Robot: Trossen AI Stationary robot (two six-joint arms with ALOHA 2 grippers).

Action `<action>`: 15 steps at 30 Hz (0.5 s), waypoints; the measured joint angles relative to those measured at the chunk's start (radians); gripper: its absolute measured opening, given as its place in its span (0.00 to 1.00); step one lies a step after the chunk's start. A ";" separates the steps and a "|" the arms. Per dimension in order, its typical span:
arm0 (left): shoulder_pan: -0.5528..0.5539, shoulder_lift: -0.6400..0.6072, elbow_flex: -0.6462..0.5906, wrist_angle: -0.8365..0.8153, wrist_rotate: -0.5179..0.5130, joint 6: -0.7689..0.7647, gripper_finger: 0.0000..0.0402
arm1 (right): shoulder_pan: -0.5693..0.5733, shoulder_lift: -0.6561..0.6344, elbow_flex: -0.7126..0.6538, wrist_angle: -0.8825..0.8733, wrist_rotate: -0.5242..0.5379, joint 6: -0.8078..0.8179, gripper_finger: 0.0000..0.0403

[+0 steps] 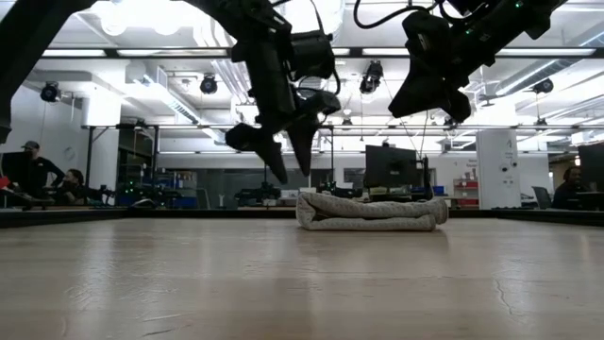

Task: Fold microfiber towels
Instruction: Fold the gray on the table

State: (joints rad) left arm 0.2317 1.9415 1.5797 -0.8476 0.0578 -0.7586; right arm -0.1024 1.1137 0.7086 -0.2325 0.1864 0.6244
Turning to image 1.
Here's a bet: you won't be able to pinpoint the person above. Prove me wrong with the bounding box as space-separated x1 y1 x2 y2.
21 140 66 202
56 168 103 205
551 165 585 211

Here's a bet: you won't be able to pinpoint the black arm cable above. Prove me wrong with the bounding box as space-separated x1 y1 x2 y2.
352 0 454 30
271 0 342 95

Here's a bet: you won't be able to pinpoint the red shelf rack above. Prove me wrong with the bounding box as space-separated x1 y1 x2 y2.
452 178 481 209

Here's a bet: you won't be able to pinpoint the black computer monitor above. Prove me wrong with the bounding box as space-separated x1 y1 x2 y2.
578 141 604 193
0 150 34 184
365 144 420 186

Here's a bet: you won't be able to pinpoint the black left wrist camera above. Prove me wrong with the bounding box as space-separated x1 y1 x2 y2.
289 30 337 80

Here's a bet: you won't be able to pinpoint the white square pillar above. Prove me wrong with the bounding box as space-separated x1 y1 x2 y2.
475 129 522 208

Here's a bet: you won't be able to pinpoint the grey microfiber towel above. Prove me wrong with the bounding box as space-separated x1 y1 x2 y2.
295 191 449 232

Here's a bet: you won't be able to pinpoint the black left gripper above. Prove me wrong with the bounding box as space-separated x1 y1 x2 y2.
225 27 342 185

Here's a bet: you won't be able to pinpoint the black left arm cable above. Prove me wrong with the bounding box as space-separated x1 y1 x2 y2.
271 0 342 95

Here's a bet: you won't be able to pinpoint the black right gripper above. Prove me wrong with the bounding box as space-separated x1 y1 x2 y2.
387 8 496 124

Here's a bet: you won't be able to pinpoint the blue storage bins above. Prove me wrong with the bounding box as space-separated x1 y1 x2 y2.
155 170 198 209

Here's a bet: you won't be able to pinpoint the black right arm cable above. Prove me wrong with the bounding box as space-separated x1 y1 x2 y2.
352 0 454 30

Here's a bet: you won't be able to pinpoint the grey office chair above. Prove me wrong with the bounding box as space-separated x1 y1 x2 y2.
531 185 553 210

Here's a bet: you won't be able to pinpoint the black metal table frame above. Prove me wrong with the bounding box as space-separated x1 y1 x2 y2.
0 206 604 229

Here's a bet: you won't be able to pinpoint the black overhead frame beam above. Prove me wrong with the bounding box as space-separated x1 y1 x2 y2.
42 45 598 60

